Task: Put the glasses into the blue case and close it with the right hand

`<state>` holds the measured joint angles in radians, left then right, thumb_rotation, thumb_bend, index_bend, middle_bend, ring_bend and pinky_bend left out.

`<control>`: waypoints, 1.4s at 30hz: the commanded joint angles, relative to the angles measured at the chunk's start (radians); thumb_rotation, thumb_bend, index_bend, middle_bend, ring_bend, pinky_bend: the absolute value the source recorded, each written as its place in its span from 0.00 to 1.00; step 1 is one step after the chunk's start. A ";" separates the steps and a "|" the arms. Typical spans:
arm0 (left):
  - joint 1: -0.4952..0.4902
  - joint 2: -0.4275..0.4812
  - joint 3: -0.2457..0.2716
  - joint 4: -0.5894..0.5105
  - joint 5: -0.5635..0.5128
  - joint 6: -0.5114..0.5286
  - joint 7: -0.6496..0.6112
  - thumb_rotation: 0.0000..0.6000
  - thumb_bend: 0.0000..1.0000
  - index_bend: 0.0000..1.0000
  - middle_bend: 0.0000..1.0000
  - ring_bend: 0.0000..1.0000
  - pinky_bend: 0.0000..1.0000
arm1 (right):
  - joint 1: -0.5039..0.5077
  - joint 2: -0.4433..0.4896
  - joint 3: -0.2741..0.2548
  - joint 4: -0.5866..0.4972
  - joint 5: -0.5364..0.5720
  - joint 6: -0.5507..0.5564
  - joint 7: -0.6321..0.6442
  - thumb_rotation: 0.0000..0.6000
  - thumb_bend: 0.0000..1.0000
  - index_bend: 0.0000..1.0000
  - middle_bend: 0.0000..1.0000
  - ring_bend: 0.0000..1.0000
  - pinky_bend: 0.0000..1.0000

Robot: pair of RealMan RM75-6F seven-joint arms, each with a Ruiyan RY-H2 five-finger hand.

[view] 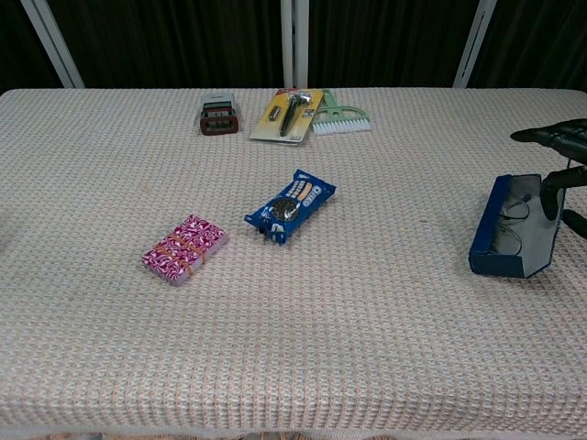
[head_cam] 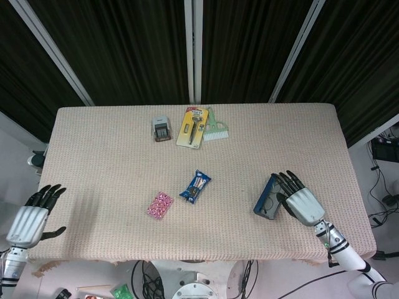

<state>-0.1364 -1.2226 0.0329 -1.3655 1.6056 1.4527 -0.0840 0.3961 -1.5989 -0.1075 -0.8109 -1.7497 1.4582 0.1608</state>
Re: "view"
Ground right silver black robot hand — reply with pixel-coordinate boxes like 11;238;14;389
510;117;587;239

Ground thin-framed eyeglasses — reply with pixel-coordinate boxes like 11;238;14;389
490;194;533;256

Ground grey blue-edged case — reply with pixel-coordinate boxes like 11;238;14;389
468;172;566;280

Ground black pleated curtain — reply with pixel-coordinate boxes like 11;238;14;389
48;0;283;90
467;0;587;91
306;0;481;90
0;0;63;93

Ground green white-bristle brush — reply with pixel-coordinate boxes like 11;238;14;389
311;89;372;136

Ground blue Oreo cookie pack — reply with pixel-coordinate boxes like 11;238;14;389
243;169;338;246

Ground yellow razor blister pack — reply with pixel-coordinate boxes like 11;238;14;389
249;88;325;147

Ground beige waffle tablecloth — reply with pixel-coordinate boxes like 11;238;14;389
0;87;587;440

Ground pink patterned card box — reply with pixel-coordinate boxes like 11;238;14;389
140;214;229;288

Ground white frame post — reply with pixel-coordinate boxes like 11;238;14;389
452;0;499;89
280;0;309;89
20;0;86;89

